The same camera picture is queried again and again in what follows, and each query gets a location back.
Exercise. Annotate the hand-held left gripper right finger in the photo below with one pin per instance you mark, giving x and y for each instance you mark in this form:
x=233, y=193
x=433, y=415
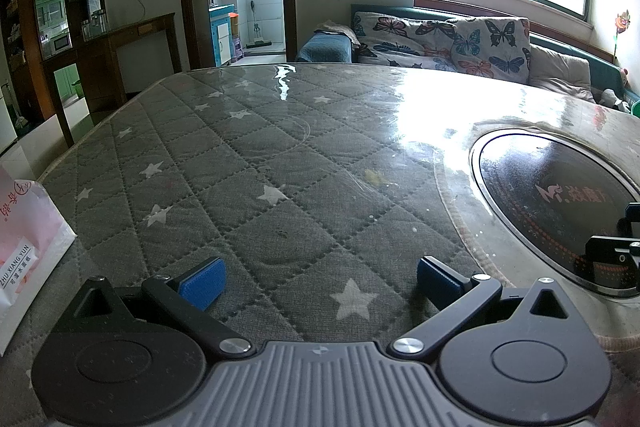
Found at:
x=440, y=282

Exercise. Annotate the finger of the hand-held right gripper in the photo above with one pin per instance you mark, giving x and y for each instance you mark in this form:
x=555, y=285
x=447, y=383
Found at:
x=632, y=219
x=607, y=252

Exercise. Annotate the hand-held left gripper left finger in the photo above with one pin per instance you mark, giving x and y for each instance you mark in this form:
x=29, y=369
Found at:
x=202, y=284

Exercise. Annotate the black round induction cooktop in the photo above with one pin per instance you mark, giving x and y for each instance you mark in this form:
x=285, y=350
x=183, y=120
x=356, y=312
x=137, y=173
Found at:
x=540, y=172

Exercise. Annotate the green plastic object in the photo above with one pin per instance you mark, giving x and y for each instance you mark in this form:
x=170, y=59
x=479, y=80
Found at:
x=636, y=109

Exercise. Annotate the grey plush toy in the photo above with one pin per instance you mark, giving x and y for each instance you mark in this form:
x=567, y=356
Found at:
x=610, y=99

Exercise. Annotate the beige cushion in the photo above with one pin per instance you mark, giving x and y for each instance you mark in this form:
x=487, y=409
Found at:
x=557, y=72

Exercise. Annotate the white pink paper bag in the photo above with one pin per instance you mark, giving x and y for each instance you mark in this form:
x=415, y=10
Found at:
x=30, y=247

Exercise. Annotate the pinwheel flower decoration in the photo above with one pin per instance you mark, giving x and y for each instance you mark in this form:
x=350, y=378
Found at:
x=622, y=21

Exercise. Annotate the butterfly print cushion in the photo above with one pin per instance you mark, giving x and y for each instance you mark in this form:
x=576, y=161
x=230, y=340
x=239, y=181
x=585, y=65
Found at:
x=490, y=47
x=400, y=32

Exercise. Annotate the green waste bin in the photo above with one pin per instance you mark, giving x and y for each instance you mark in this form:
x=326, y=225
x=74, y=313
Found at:
x=76, y=88

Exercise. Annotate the purple plastic stool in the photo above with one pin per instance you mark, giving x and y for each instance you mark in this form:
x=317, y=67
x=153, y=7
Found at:
x=237, y=49

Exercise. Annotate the broom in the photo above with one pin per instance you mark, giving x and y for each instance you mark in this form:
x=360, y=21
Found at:
x=20, y=122

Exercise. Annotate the blue white cabinet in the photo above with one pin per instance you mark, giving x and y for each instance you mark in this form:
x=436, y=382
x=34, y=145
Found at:
x=220, y=37

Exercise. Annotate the floor mop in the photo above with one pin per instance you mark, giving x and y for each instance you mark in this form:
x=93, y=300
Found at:
x=257, y=42

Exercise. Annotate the white refrigerator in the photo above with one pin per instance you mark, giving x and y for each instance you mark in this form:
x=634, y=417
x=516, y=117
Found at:
x=6, y=122

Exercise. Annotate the blue folded blanket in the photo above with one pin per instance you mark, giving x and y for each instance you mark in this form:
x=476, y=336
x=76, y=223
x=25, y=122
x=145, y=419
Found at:
x=325, y=47

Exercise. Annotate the dark wooden console table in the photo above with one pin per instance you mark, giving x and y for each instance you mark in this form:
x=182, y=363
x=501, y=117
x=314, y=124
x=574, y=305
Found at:
x=145, y=27

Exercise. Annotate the dark wooden shelf cabinet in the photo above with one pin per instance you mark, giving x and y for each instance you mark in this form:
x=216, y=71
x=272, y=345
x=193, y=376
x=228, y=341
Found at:
x=30, y=72

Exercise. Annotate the green sofa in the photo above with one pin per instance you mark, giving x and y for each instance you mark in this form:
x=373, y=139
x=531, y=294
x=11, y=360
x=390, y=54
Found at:
x=400, y=10

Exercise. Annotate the beige folded cloth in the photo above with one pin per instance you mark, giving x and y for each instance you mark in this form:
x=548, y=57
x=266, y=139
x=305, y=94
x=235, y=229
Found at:
x=337, y=27

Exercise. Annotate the glass jar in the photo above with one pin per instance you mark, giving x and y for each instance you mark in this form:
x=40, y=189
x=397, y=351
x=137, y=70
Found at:
x=100, y=22
x=87, y=29

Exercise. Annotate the microwave oven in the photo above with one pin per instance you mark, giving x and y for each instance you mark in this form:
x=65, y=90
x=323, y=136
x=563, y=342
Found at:
x=60, y=42

